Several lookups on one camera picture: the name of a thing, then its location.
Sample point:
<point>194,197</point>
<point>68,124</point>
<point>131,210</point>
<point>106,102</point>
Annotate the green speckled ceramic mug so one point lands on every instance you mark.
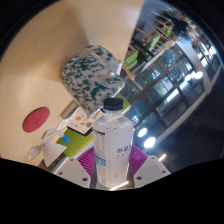
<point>88,78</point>

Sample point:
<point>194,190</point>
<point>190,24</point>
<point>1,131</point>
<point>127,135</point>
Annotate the group of green-seated wooden chairs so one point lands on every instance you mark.
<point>153,41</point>

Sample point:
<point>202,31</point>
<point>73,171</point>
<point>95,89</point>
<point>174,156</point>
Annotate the clear plastic water bottle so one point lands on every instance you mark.
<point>112,146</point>

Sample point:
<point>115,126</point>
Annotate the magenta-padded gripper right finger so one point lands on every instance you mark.
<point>151,170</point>

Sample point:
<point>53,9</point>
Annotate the light wooden dining table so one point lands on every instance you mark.
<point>156,55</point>

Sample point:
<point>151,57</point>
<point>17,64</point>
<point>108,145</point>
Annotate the flat round red coaster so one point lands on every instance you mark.
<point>36,119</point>

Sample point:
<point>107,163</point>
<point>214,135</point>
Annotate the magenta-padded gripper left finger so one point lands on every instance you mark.
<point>71,171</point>

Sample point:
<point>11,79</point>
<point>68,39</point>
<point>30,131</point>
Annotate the green upholstered bench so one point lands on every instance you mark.
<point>78,143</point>

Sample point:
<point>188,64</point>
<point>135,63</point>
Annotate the small white electronic device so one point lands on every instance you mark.
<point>48,134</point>

